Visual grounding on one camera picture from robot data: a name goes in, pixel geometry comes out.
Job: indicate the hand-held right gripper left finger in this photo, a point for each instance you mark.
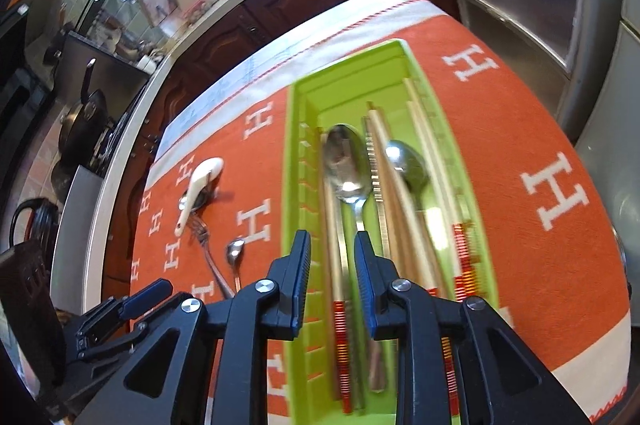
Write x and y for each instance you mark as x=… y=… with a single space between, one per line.
x=300 y=285

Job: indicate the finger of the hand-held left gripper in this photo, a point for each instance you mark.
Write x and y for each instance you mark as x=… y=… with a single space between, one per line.
x=150 y=294
x=115 y=335

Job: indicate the white ceramic spoon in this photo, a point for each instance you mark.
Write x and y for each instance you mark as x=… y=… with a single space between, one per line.
x=207 y=170

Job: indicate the green plastic tray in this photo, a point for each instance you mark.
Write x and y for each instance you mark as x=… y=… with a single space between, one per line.
x=350 y=70

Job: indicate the small round steel spoon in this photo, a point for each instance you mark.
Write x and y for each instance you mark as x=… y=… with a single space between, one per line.
x=235 y=251

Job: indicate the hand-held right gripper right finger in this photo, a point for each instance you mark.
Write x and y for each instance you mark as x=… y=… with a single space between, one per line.
x=365 y=290

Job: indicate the steel fork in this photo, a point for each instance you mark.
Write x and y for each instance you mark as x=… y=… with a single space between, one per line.
x=200 y=232

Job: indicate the large steel spoon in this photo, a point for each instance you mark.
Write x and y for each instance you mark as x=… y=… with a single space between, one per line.
x=407 y=170

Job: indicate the black frying pan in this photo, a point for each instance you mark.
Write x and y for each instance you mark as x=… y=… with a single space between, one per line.
x=82 y=125

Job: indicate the black gas stove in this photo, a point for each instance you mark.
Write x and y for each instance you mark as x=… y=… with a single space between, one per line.
x=112 y=145

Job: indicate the orange patterned blanket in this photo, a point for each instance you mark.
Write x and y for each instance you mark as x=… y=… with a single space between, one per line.
x=500 y=105

